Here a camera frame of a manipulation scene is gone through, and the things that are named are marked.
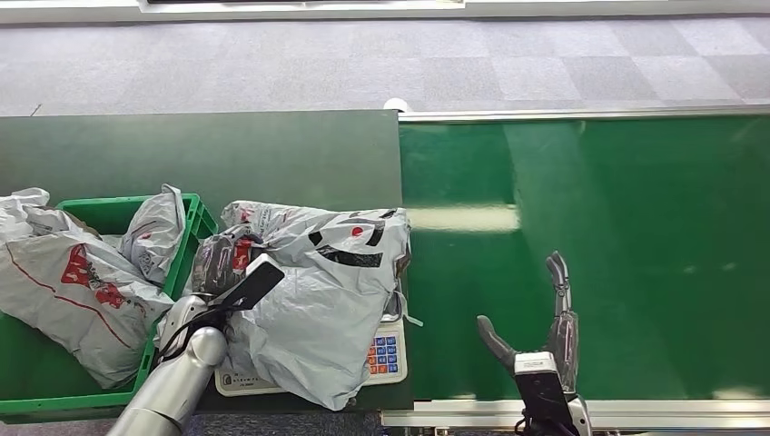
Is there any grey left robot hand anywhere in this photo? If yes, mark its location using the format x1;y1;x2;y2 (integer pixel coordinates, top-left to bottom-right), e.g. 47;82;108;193
191;225;266;297

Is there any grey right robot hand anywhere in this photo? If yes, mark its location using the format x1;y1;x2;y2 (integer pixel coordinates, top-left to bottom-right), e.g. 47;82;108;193
477;251;580;393

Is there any grey package with black print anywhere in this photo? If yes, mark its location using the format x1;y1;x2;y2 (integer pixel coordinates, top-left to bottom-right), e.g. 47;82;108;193
219;200;423;412

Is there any small grey crumpled package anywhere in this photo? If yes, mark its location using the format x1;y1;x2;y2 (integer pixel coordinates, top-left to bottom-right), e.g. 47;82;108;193
118;183;188;287

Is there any large grey red-print package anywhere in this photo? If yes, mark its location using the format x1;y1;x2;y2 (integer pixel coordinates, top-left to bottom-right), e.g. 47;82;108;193
0;233;175;391

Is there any electronic scale with steel tray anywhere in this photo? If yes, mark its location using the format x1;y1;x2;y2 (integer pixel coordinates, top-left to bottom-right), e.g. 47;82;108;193
214;288;409;399

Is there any pale grey plastic bag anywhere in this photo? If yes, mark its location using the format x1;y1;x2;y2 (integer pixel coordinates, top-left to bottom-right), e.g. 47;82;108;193
0;187;83;245

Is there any green plastic crate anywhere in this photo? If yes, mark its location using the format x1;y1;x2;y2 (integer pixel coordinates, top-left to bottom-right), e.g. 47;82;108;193
0;192;220;418

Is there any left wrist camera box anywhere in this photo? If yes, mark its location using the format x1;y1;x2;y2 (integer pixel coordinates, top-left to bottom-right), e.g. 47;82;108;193
213;253;287;312

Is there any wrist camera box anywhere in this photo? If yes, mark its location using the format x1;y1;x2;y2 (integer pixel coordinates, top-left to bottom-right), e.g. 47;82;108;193
213;253;287;312
513;352;577;436

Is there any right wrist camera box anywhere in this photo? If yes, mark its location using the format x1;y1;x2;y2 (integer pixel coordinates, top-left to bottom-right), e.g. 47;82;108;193
513;352;577;436

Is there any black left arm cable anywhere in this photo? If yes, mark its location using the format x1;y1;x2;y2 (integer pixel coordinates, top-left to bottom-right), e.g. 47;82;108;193
158;299;243;363

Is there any silver conveyor side rail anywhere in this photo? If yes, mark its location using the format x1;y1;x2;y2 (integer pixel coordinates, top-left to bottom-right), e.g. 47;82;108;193
397;104;770;124
380;399;770;431

